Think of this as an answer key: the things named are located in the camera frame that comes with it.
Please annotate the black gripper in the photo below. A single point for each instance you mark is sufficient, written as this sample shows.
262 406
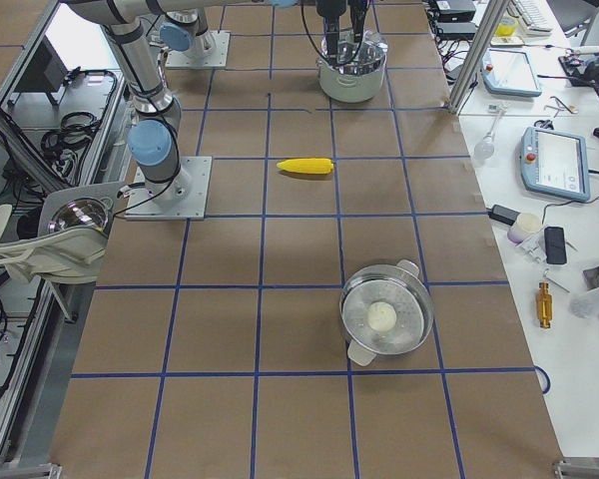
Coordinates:
330 8

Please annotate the glass pot lid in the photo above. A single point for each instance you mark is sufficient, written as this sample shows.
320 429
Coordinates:
358 58

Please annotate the yellow corn cob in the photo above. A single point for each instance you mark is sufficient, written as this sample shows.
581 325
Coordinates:
307 166

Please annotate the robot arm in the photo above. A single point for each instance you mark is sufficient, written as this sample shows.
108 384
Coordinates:
153 142
187 32

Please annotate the pale green electric pot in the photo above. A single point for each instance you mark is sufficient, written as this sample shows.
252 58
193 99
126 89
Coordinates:
346 88

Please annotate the steel steamer pot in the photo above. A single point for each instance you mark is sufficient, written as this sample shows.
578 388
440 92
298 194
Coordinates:
399 285

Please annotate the far teach pendant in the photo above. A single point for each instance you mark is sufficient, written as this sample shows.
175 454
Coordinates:
509 72

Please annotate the teach pendant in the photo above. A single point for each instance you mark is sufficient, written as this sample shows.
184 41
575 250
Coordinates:
554 163
509 72

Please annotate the white light bulb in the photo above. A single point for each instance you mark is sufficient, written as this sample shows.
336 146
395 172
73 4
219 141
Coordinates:
485 148

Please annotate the black power adapter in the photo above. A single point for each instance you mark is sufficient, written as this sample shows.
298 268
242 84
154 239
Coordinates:
503 215

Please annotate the near teach pendant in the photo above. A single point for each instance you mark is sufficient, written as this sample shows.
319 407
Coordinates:
554 163

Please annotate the white purple jar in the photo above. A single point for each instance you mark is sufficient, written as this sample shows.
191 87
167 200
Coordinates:
524 226

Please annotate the white steamed bun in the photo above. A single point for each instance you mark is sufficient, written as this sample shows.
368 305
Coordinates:
381 316

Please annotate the black remote control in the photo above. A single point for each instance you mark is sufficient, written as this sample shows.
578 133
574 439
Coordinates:
555 245

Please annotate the steel bowl on stand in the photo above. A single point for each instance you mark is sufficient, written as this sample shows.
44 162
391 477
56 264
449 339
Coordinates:
87 212

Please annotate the gold metal fitting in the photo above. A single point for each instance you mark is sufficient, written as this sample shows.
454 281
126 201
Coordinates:
544 307

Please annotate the aluminium frame post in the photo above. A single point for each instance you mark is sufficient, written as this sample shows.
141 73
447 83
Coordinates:
492 14

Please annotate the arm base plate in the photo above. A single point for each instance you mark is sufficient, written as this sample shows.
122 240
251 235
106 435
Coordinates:
185 198
207 51

